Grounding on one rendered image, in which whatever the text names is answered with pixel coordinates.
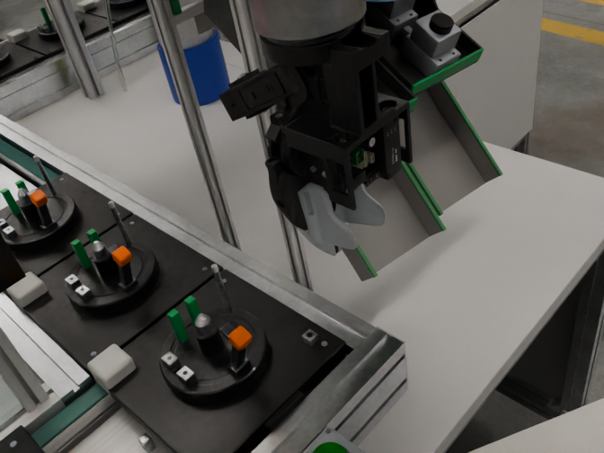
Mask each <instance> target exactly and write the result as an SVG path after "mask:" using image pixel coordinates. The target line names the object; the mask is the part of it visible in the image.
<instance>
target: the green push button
mask: <svg viewBox="0 0 604 453"><path fill-rule="evenodd" d="M313 453H347V452H346V450H345V448H344V447H343V446H342V445H340V444H338V443H335V442H326V443H323V444H321V445H319V446H318V447H317V448H316V449H315V450H314V452H313Z"/></svg>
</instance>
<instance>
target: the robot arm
mask: <svg viewBox="0 0 604 453"><path fill-rule="evenodd" d="M389 1H395V0H248V4H249V8H250V13H251V16H252V21H253V27H254V28H255V30H256V31H257V32H258V34H259V36H260V41H261V45H262V53H263V55H264V56H265V58H266V59H268V60H269V61H270V62H272V63H275V64H276V65H274V66H272V67H269V68H267V69H264V70H263V71H261V72H260V71H259V69H258V68H257V69H255V70H254V71H253V72H251V73H243V74H241V75H240V76H239V77H237V79H236V80H235V81H234V82H233V83H231V84H229V85H228V86H229V87H230V88H229V89H228V90H226V91H225V92H224V93H222V94H220V95H219V96H218V97H219V98H220V100H221V102H222V103H223V105H224V107H225V108H226V111H227V113H228V115H229V116H230V118H231V120H232V121H235V120H239V119H241V118H243V117H246V118H247V119H250V118H252V117H254V116H256V115H262V114H264V113H265V112H266V111H267V110H268V109H269V108H270V107H272V106H273V105H275V104H276V107H277V109H278V111H276V112H275V113H273V114H272V115H271V116H270V119H271V124H270V126H269V129H268V131H267V133H266V135H265V138H267V139H268V143H269V146H268V153H269V157H270V158H269V159H268V160H267V161H266V162H265V165H266V167H267V169H268V173H269V185H270V190H271V196H272V198H273V200H274V202H275V204H276V205H277V207H278V208H279V209H280V211H281V212H282V213H283V214H284V215H285V217H286V218H287V219H288V220H289V221H290V223H291V224H293V225H294V226H295V227H296V228H297V229H298V230H299V232H300V233H301V234H302V235H303V236H304V237H305V238H306V239H307V240H308V241H309V242H310V243H311V244H312V245H314V246H315V247H316V248H318V249H319V250H321V251H323V252H325V253H328V254H330V255H332V256H335V255H336V254H337V253H338V252H340V250H341V249H342V247H343V248H347V249H351V250H352V249H355V248H357V247H358V240H357V237H356V236H355V234H354V233H353V231H352V230H351V229H350V228H349V227H348V226H349V223H355V224H362V225H370V226H377V227H379V226H382V225H383V224H384V223H385V221H386V212H385V210H384V208H383V207H382V206H381V205H380V204H379V203H378V202H377V201H376V200H375V199H373V198H372V197H371V196H370V195H369V194H368V193H367V192H366V190H365V188H364V186H363V184H366V187H368V186H370V184H371V183H373V182H374V181H375V180H376V179H378V178H379V177H380V178H383V179H385V180H390V179H391V178H392V177H393V176H394V175H396V174H397V173H398V172H399V171H401V169H402V161H404V162H406V163H409V164H410V163H411V162H412V161H413V152H412V135H411V119H410V102H408V101H406V100H402V99H399V98H395V97H393V96H389V95H385V94H382V93H378V89H377V79H376V69H375V61H376V60H377V59H379V58H381V57H382V56H384V55H385V54H386V53H387V52H389V51H390V39H389V31H386V30H381V29H377V28H372V27H368V26H366V23H365V16H364V14H365V12H366V10H367V6H366V2H389ZM399 118H400V119H403V120H404V136H405V147H402V146H400V133H399Z"/></svg>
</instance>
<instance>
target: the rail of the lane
mask: <svg viewBox="0 0 604 453"><path fill-rule="evenodd" d="M408 388H409V387H408V376H407V365H406V353H405V342H404V341H402V340H400V339H399V338H397V337H395V336H394V335H393V334H391V333H388V332H387V331H385V330H383V329H381V328H379V327H378V326H377V327H376V328H375V329H374V330H373V331H372V332H371V333H370V334H369V335H368V336H367V337H366V338H365V339H364V340H363V341H362V342H361V343H360V344H359V345H358V346H357V347H356V348H355V349H354V350H353V351H352V352H351V353H350V354H349V355H348V356H347V357H346V358H345V359H344V360H343V361H342V362H341V363H340V364H339V365H338V366H337V367H336V368H335V369H334V370H333V371H332V372H331V373H330V374H329V375H328V376H327V377H326V378H325V379H324V380H323V381H322V382H321V383H320V384H319V385H318V386H317V387H316V388H315V389H314V390H313V391H312V392H311V393H310V394H309V395H308V396H307V397H306V398H305V396H304V394H303V393H302V392H300V391H299V390H298V391H297V392H296V393H295V394H294V395H293V396H292V397H291V398H290V399H289V400H288V401H287V402H286V403H285V404H284V405H283V406H282V407H281V408H280V409H279V410H278V411H277V412H276V413H275V414H274V415H273V416H272V417H271V418H270V419H269V420H268V421H267V422H266V423H265V424H264V426H265V429H266V431H267V433H269V435H268V436H267V437H266V438H265V439H264V440H263V441H262V442H261V443H260V444H259V445H258V446H257V447H256V448H255V449H254V450H253V451H252V452H251V453H303V452H304V450H305V449H306V448H307V447H308V446H309V445H310V444H311V443H312V442H313V441H314V440H315V439H316V438H317V436H318V435H319V434H320V433H321V432H322V431H323V430H324V429H325V428H326V427H328V426H329V427H331V428H332V429H334V430H335V431H337V432H338V433H340V434H341V435H342V436H343V437H344V438H346V439H347V440H349V441H350V442H351V443H353V444H354V445H356V446H357V447H358V446H359V444H360V443H361V442H362V441H363V440H364V439H365V438H366V437H367V436H368V435H369V434H370V432H371V431H372V430H373V429H374V428H375V427H376V426H377V425H378V423H379V422H380V421H381V420H382V419H383V418H384V417H385V415H386V414H387V413H388V412H389V411H390V410H391V408H392V407H393V406H394V405H395V404H396V403H397V402H398V400H399V399H400V398H401V397H402V396H403V395H404V394H405V392H406V391H407V389H408Z"/></svg>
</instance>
